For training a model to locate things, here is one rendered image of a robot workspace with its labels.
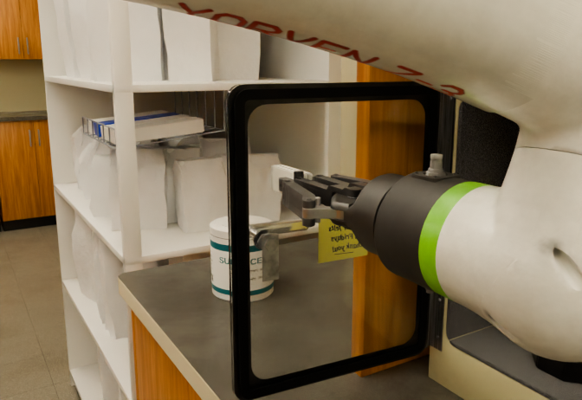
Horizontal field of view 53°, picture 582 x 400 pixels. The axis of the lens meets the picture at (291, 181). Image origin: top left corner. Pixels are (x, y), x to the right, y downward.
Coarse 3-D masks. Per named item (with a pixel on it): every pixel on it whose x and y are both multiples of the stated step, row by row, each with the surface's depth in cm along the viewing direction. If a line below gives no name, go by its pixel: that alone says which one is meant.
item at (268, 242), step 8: (264, 240) 69; (272, 240) 69; (264, 248) 69; (272, 248) 69; (264, 256) 69; (272, 256) 70; (264, 264) 69; (272, 264) 70; (264, 272) 70; (272, 272) 70; (264, 280) 70; (272, 280) 70
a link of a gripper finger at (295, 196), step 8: (288, 184) 59; (296, 184) 59; (288, 192) 59; (296, 192) 56; (304, 192) 56; (288, 200) 59; (296, 200) 56; (304, 200) 53; (312, 200) 52; (288, 208) 59; (296, 208) 57; (304, 208) 53; (312, 208) 52; (304, 224) 53; (312, 224) 53
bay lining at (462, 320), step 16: (464, 112) 78; (480, 112) 79; (464, 128) 78; (480, 128) 80; (496, 128) 82; (512, 128) 84; (464, 144) 79; (480, 144) 81; (496, 144) 82; (512, 144) 84; (464, 160) 80; (480, 160) 81; (496, 160) 83; (464, 176) 80; (480, 176) 82; (496, 176) 84; (448, 304) 84; (448, 320) 84; (464, 320) 86; (480, 320) 87; (448, 336) 84
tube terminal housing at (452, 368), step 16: (432, 352) 87; (448, 352) 85; (464, 352) 82; (432, 368) 88; (448, 368) 85; (464, 368) 82; (480, 368) 80; (448, 384) 85; (464, 384) 82; (480, 384) 80; (496, 384) 77; (512, 384) 75
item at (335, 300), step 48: (288, 144) 70; (336, 144) 73; (384, 144) 76; (288, 240) 72; (336, 240) 75; (288, 288) 73; (336, 288) 77; (384, 288) 80; (288, 336) 75; (336, 336) 78; (384, 336) 82
